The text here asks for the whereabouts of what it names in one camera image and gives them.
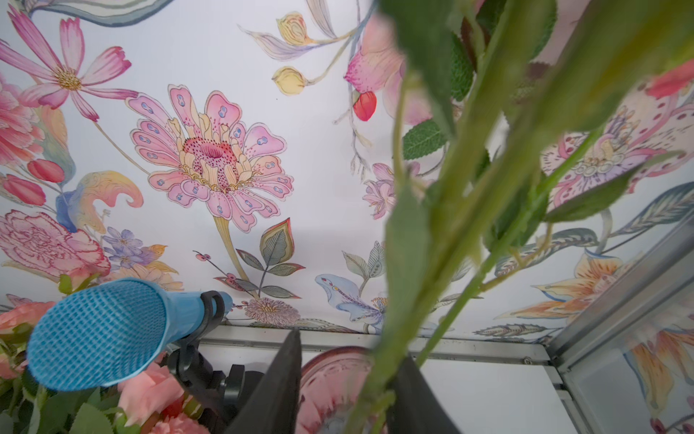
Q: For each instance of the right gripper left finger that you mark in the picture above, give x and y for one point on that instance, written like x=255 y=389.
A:
x=273 y=406

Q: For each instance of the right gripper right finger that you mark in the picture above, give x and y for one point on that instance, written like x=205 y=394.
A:
x=416 y=410

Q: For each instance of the red glass vase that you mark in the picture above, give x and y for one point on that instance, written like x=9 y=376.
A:
x=329 y=387

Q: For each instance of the pink flower bouquet green stems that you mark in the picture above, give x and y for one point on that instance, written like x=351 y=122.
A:
x=153 y=391

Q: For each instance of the blue microphone on black stand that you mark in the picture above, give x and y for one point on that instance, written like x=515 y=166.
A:
x=111 y=333

